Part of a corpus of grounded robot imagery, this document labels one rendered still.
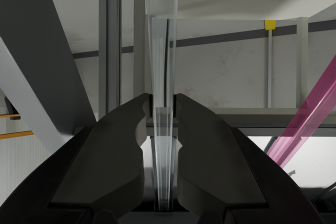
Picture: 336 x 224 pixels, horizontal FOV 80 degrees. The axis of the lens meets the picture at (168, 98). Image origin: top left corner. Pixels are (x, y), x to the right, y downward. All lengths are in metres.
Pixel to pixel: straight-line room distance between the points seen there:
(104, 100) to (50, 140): 0.27
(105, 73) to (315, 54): 2.96
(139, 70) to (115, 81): 0.15
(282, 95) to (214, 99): 0.92
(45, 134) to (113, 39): 0.31
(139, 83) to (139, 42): 0.11
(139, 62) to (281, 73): 2.70
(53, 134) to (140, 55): 0.43
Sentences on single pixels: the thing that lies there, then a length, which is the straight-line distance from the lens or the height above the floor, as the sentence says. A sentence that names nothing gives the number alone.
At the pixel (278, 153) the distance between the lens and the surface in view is 0.21.
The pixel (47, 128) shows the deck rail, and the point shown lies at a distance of 0.18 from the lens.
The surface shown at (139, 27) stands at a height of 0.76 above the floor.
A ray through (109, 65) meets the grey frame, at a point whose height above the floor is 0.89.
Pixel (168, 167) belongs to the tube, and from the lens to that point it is 0.20.
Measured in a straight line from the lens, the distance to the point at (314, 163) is 0.27.
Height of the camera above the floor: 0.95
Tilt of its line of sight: level
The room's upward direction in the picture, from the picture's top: 180 degrees counter-clockwise
